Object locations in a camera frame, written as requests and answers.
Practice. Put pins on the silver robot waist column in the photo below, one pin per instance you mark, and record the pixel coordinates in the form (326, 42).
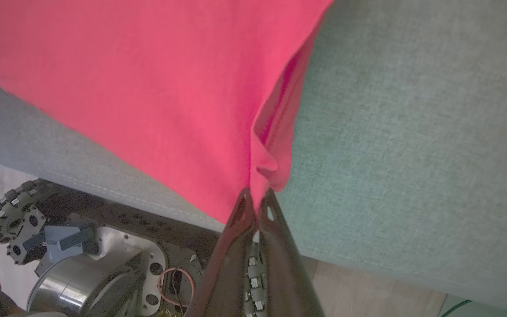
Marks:
(73, 281)

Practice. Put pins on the pale green floor mat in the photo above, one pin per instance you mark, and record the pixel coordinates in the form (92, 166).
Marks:
(500, 310)

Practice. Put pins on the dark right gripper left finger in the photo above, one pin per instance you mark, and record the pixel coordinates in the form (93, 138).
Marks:
(225, 273)

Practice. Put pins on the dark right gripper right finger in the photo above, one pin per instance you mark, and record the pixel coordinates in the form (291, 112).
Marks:
(284, 273)

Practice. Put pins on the red shorts with white stripes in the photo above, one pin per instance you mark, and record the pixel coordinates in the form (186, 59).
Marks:
(148, 88)

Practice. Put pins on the dark robot base chassis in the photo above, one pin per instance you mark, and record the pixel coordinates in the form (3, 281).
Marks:
(156, 224)

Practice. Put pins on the grey mecanum wheel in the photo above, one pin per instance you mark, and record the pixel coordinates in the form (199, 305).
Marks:
(11, 215)

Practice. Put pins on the large grey sofa ottoman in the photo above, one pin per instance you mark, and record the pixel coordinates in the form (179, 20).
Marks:
(412, 154)

